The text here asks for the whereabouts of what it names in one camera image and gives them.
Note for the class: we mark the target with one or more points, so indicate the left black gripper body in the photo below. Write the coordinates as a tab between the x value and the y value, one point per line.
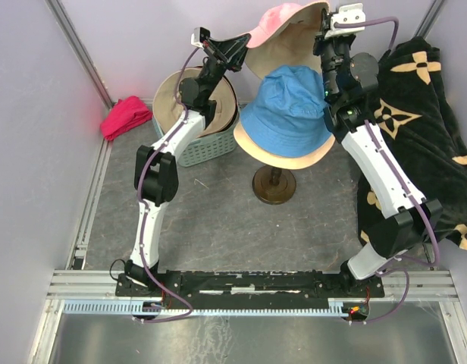
216	65

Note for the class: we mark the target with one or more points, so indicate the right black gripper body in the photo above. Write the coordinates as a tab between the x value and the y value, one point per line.
333	51

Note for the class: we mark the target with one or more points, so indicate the pink beige bucket hat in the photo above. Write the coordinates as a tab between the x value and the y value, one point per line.
285	35

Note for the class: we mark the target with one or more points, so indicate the blue bucket hat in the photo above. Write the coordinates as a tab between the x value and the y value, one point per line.
286	118

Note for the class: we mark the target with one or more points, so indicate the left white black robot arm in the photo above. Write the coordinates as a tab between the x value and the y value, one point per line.
156	179

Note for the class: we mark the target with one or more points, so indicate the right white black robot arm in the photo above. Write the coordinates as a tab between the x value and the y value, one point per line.
409	218

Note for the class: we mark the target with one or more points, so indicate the teal plastic basket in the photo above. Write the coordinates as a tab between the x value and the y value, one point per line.
208	147

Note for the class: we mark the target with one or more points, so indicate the red cloth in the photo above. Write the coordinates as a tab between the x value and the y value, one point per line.
124	116

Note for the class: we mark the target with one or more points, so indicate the black floral blanket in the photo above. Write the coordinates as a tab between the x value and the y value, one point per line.
421	130

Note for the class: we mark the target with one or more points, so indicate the dark wooden hat stand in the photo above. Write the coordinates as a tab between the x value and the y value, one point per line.
273	185

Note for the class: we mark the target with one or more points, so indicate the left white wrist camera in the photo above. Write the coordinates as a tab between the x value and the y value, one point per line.
200	37

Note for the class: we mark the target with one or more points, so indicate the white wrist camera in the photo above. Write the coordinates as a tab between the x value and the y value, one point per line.
347	17
200	37

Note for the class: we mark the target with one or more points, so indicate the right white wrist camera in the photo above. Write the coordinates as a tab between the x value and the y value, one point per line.
347	17

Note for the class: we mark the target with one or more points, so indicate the right aluminium frame post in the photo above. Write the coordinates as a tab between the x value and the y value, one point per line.
430	17

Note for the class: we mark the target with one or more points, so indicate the aluminium frame post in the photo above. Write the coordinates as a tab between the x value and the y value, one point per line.
430	17
64	21

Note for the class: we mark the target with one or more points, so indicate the left aluminium frame post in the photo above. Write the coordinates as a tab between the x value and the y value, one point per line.
64	21

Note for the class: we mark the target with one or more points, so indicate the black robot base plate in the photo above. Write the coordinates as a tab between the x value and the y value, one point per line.
267	289

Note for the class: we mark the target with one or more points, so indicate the light blue cable duct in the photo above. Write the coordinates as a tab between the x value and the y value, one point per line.
147	307

